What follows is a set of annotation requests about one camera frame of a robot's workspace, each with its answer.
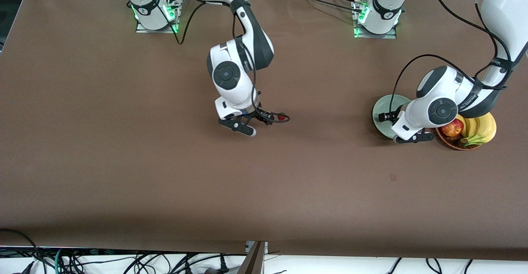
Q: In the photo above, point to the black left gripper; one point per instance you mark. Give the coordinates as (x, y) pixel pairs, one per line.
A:
(388, 116)

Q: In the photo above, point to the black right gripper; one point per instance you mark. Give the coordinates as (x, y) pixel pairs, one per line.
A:
(264, 116)

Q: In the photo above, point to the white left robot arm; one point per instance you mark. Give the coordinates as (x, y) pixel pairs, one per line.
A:
(412, 113)

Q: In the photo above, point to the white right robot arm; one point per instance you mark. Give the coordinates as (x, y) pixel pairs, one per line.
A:
(231, 88)

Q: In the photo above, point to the pale green plate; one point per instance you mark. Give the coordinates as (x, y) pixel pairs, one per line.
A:
(381, 129)

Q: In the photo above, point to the red apple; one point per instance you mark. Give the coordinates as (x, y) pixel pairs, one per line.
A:
(453, 128)

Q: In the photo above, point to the brown wicker basket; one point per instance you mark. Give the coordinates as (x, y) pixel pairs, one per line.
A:
(453, 144)

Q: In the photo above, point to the yellow banana bunch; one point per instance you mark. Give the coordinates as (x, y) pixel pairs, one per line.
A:
(484, 129)

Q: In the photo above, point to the brown table cover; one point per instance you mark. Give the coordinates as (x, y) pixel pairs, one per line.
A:
(123, 121)

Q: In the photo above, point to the grey metal frame post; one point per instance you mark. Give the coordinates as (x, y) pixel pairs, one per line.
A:
(253, 261)

